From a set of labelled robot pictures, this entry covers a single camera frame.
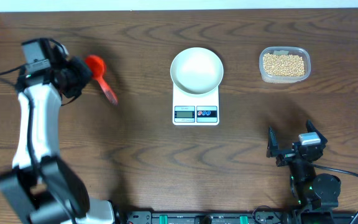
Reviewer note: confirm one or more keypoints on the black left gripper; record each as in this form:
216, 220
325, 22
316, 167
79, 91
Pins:
78, 63

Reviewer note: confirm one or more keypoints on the cream bowl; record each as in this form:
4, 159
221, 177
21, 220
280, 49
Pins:
197, 71

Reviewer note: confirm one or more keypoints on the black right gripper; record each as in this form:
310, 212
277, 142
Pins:
273, 150

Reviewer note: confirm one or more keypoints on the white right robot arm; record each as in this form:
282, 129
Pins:
313, 191

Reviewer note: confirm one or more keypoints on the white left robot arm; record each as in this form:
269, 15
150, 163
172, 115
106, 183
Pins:
40, 187

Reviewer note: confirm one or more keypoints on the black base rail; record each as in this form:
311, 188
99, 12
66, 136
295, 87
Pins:
260, 216

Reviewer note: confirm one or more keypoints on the white digital kitchen scale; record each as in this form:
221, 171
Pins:
188, 110

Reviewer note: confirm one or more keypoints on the clear plastic bean container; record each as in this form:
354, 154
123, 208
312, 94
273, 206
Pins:
284, 64

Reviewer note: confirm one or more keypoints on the red measuring scoop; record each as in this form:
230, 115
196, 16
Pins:
99, 74

